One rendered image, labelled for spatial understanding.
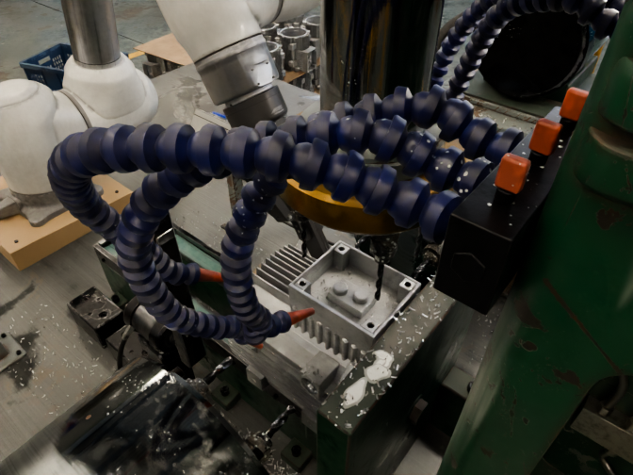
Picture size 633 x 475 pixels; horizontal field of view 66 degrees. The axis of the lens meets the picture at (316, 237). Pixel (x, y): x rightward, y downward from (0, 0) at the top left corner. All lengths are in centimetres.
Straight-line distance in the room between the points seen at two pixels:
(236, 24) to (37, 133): 68
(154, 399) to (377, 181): 34
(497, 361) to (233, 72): 45
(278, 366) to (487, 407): 40
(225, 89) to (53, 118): 66
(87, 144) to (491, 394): 22
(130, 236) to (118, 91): 94
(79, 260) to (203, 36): 73
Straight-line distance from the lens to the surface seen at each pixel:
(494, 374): 24
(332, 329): 56
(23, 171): 122
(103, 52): 122
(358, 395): 48
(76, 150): 26
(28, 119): 118
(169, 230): 52
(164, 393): 48
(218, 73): 60
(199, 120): 107
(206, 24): 59
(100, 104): 124
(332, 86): 39
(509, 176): 18
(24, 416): 99
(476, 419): 28
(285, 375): 63
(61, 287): 116
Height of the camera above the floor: 156
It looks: 42 degrees down
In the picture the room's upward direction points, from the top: straight up
